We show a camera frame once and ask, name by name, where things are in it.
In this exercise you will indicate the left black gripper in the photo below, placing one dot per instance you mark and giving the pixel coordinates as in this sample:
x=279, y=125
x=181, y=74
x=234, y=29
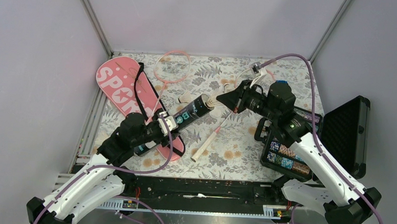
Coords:
x=163, y=140

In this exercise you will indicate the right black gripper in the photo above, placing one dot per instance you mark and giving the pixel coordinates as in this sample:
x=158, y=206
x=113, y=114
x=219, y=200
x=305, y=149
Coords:
x=237, y=98

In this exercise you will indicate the white tube lid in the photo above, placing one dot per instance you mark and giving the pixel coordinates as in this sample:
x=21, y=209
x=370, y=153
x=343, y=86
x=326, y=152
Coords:
x=216, y=113

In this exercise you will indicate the black shuttlecock tube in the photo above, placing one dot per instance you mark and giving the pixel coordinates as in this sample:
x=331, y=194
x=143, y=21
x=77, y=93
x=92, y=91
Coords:
x=196, y=109

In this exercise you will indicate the white shuttlecock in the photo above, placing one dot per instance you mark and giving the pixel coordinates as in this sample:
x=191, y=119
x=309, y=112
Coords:
x=185, y=98
x=212, y=102

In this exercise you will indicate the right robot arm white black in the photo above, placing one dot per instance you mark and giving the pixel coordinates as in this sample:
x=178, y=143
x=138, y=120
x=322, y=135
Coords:
x=345, y=200

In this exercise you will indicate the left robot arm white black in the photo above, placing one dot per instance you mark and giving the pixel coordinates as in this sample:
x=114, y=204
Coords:
x=103, y=177

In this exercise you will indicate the right pink badminton racket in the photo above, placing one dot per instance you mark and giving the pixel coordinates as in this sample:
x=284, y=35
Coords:
x=213, y=134

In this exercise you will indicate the pink badminton racket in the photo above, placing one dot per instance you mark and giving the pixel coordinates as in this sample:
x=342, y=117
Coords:
x=171, y=68
x=213, y=134

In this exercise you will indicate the left pink badminton racket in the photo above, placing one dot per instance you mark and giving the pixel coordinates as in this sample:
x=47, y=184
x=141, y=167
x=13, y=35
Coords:
x=171, y=68

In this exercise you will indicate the blue toy car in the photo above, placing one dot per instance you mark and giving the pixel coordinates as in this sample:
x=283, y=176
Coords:
x=281, y=82

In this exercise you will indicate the pink racket bag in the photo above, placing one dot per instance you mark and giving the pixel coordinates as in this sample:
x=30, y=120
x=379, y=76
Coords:
x=124, y=82

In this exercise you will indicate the black poker chip case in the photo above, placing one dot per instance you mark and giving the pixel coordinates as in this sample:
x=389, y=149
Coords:
x=343, y=132

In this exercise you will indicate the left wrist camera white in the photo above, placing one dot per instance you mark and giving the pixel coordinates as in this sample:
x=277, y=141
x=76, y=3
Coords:
x=166, y=122

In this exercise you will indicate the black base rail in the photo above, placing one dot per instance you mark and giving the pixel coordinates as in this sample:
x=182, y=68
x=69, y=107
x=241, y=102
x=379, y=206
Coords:
x=205, y=194

